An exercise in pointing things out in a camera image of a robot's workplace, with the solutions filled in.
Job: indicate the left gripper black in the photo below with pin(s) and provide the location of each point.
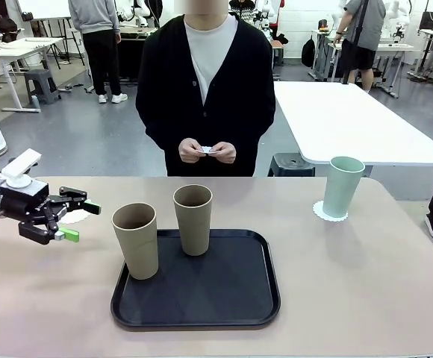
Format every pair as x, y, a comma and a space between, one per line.
22, 201

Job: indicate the white scalloped paper coaster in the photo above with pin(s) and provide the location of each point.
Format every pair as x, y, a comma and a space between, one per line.
210, 150
75, 217
319, 215

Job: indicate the tan brown tall cup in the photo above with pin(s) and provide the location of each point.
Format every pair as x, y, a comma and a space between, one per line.
194, 231
136, 253

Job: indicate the pale green tall cup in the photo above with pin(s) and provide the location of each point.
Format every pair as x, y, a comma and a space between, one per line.
341, 190

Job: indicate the person's left forearm black sleeve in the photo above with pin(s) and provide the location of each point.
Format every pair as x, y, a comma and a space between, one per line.
252, 138

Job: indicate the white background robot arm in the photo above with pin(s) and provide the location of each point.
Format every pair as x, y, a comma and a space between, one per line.
136, 13
268, 13
397, 16

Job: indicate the person's right forearm black sleeve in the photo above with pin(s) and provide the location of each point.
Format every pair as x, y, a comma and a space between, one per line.
160, 136

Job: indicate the person's right hand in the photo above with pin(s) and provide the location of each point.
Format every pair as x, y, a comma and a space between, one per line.
190, 152

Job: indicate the person's left hand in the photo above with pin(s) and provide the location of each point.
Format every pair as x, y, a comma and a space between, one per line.
227, 153

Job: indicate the small grey bottle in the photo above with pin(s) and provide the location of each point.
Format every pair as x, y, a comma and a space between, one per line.
34, 101

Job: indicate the grey plastic step stool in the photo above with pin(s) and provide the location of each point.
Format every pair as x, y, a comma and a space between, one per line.
42, 85

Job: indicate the white desk with metal legs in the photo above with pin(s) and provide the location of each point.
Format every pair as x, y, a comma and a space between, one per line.
15, 50

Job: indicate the black rectangular serving tray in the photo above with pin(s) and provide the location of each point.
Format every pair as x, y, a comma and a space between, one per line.
216, 294

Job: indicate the person grey hoodie black trousers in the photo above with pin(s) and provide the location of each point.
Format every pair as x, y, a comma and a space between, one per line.
97, 33

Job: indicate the white board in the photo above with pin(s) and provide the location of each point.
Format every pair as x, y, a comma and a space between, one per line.
45, 8

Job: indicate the person in black cardigan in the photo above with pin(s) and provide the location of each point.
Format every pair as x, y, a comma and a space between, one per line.
235, 93

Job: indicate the black plastic stool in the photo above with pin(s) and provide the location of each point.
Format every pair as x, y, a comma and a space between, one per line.
291, 164

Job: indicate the person in patterned sweater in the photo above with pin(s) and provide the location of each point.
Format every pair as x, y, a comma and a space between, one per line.
242, 9

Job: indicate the black backpack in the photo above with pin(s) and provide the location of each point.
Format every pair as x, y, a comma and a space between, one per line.
308, 52

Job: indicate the black vertical stand pole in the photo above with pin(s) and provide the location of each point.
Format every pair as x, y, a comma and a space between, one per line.
354, 41

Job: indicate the person grey shirt black shorts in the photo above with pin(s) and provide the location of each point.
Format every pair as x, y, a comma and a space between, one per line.
367, 30

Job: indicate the white workbench desk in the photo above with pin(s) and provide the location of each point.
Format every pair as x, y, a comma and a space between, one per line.
392, 47

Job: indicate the black computer monitor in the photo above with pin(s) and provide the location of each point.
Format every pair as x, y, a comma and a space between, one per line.
432, 20

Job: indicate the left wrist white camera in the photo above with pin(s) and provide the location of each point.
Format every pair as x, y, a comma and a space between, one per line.
18, 168

